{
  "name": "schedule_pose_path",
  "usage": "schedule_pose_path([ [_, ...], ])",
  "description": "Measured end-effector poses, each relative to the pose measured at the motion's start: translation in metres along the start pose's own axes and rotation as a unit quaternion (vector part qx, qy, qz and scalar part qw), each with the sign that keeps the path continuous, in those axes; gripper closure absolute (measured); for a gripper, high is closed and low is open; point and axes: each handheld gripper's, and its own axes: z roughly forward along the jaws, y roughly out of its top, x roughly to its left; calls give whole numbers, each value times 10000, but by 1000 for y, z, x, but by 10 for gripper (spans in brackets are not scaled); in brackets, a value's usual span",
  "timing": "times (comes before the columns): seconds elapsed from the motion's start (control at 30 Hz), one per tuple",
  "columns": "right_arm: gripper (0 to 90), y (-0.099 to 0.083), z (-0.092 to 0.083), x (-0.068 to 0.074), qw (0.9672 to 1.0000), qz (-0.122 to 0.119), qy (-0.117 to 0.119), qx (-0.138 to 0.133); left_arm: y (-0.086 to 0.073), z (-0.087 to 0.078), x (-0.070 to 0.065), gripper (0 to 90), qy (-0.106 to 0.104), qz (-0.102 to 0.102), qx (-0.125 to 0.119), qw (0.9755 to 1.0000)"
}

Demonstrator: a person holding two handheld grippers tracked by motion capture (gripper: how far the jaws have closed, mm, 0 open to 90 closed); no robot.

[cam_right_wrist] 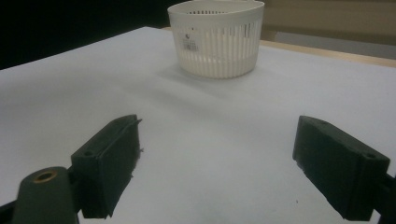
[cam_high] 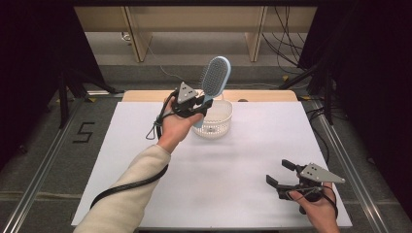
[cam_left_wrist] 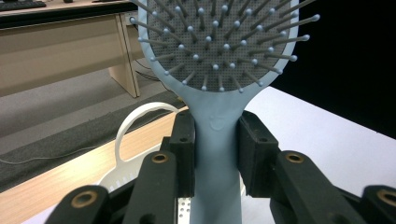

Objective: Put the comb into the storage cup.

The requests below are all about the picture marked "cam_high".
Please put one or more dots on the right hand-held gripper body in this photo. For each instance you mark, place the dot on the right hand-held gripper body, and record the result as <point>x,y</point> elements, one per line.
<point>319,174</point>

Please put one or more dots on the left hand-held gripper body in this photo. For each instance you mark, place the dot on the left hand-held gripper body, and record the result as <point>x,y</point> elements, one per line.
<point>185,93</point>

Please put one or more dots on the white plastic basket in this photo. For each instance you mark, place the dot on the white plastic basket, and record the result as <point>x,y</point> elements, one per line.
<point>218,123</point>

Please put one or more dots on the light blue hairbrush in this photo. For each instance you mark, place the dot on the light blue hairbrush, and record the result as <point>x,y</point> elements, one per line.
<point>215,76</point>

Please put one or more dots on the person's right hand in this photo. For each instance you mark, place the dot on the person's right hand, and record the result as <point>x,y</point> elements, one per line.
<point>320,210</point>

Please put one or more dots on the person's left hand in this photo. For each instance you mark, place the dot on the person's left hand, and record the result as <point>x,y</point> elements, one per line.
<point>175,129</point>

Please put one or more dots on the wooden table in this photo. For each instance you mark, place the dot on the wooden table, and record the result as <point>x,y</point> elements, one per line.
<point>145,96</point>

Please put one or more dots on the white table mat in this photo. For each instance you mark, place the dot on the white table mat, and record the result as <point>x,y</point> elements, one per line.
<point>226,181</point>

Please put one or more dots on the beige wooden furniture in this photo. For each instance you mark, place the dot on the beige wooden furniture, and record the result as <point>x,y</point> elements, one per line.
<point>194,17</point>

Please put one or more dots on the black tripod stand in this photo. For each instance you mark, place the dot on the black tripod stand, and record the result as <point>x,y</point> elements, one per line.
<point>64,97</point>
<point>327,97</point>

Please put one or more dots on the dark curtain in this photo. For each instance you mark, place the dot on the dark curtain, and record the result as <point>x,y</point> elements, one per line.
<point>29,64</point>
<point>372,81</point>

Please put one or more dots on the aluminium floor rail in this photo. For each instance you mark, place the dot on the aluminium floor rail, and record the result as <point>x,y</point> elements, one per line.
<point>42,165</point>
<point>350,161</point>

